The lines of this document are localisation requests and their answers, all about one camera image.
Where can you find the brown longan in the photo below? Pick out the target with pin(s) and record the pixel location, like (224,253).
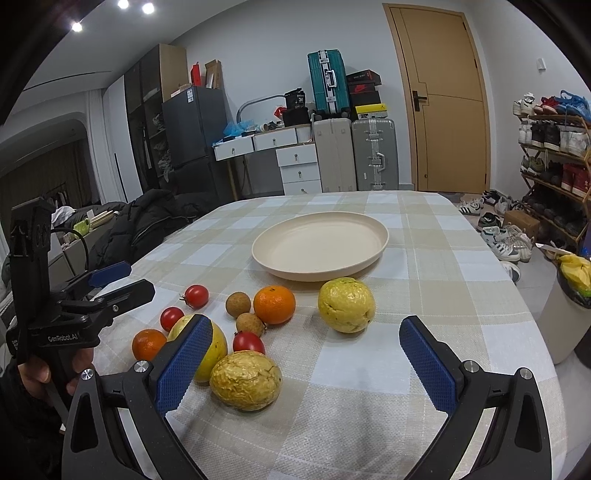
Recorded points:
(237,304)
(250,323)

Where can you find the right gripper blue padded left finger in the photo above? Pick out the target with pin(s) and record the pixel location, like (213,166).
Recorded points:
(96,445)

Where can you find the cherry tomato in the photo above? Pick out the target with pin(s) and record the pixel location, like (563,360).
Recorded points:
(196,296)
(248,341)
(169,317)

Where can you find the white trash bin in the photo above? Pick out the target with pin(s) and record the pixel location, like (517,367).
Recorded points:
(565,319)

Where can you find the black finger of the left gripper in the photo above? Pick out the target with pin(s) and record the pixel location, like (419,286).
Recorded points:
(107,307)

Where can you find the small orange tangerine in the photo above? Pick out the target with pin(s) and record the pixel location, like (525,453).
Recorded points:
(147,343)

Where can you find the yellow green guava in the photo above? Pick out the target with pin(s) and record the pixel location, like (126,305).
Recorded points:
(346,305)

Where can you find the wooden door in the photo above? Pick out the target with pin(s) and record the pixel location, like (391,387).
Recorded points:
(445,97)

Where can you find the stacked shoe boxes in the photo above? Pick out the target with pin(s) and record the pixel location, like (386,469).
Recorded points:
(364,95)

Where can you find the black jacket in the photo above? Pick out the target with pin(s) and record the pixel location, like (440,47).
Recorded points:
(144,223)

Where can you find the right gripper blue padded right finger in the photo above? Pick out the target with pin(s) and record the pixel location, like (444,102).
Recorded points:
(517,443)

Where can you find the teal suitcase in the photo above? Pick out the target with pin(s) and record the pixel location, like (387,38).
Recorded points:
(328,83)

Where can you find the large orange tangerine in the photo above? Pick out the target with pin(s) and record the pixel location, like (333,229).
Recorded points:
(274,304)

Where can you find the white green sneaker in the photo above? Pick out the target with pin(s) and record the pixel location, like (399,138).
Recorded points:
(509,243)

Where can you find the beige suitcase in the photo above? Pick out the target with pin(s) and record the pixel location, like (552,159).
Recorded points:
(334,145)

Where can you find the wooden shoe rack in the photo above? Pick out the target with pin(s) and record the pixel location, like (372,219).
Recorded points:
(556,170)

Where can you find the cream round plate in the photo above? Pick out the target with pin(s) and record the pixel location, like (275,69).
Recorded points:
(318,247)

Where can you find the wrinkled golden passion fruit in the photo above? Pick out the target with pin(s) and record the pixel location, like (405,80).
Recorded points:
(246,380)

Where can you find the person's left hand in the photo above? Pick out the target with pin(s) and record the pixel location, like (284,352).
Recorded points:
(36,374)

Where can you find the checkered beige tablecloth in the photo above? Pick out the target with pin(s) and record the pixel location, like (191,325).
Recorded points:
(351,407)

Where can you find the white drawer desk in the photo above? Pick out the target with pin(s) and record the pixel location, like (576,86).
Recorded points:
(279,162)

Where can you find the smooth yellow large fruit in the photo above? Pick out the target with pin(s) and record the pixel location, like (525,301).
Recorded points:
(215,352)

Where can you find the dark tall cabinet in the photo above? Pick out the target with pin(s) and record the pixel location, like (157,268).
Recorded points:
(147,85)

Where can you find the dark grey refrigerator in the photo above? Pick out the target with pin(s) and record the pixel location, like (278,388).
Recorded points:
(194,120)

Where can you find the cherry tomato top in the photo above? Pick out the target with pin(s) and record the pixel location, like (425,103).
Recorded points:
(196,296)

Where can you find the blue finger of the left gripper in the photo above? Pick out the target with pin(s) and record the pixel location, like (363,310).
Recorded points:
(85,283)

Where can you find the silver suitcase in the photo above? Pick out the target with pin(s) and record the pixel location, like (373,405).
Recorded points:
(376,154)

